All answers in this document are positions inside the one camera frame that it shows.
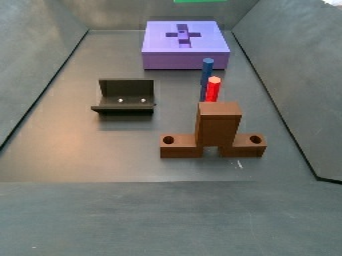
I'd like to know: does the purple board with cross slot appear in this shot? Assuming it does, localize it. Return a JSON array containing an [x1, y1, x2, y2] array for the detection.
[[142, 21, 230, 70]]

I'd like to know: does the brown T-shaped block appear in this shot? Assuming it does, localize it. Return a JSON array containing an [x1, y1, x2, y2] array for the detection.
[[160, 102, 267, 158]]

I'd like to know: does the red cylinder peg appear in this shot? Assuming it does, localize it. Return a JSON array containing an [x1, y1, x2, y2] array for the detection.
[[204, 76, 222, 102]]

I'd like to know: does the blue cylinder peg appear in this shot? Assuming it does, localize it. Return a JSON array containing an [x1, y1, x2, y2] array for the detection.
[[199, 58, 214, 102]]

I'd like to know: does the black angled bracket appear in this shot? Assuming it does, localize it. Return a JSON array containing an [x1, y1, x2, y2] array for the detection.
[[91, 79, 155, 114]]

